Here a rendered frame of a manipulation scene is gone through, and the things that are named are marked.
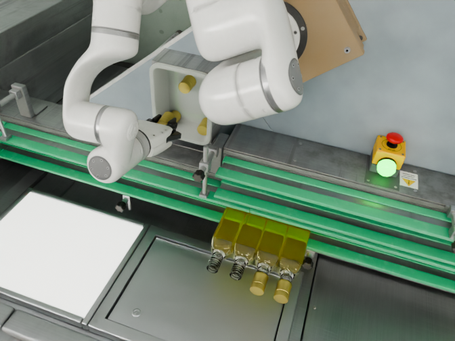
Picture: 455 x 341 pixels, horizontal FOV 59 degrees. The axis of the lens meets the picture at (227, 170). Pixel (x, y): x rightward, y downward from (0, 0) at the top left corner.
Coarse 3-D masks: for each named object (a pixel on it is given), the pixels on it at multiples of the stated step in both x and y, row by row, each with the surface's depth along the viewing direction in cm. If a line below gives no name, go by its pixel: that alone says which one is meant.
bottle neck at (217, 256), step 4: (216, 252) 100; (220, 252) 100; (212, 256) 99; (216, 256) 99; (220, 256) 99; (212, 260) 98; (216, 260) 98; (220, 260) 98; (208, 264) 98; (212, 264) 97; (216, 264) 97; (220, 264) 98; (208, 268) 98; (212, 268) 99; (216, 268) 97; (212, 272) 98; (216, 272) 98
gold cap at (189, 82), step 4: (188, 76) 109; (192, 76) 109; (184, 80) 107; (188, 80) 108; (192, 80) 108; (180, 84) 107; (184, 84) 106; (188, 84) 107; (192, 84) 108; (180, 88) 108; (184, 88) 107; (188, 88) 107; (184, 92) 108; (188, 92) 108
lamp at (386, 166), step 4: (380, 160) 100; (384, 160) 99; (388, 160) 98; (392, 160) 99; (380, 164) 99; (384, 164) 98; (388, 164) 98; (392, 164) 98; (396, 164) 100; (380, 168) 99; (384, 168) 98; (388, 168) 98; (392, 168) 98; (380, 172) 99; (384, 172) 99; (388, 172) 98; (392, 172) 98; (384, 176) 100; (388, 176) 100
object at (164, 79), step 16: (160, 64) 102; (160, 80) 109; (176, 80) 112; (160, 96) 112; (176, 96) 115; (192, 96) 114; (160, 112) 115; (192, 112) 117; (192, 128) 118; (208, 128) 110
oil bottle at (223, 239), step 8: (232, 208) 109; (224, 216) 107; (232, 216) 107; (240, 216) 107; (224, 224) 105; (232, 224) 105; (240, 224) 105; (216, 232) 103; (224, 232) 103; (232, 232) 103; (216, 240) 101; (224, 240) 101; (232, 240) 101; (216, 248) 100; (224, 248) 100; (232, 248) 102; (224, 256) 101
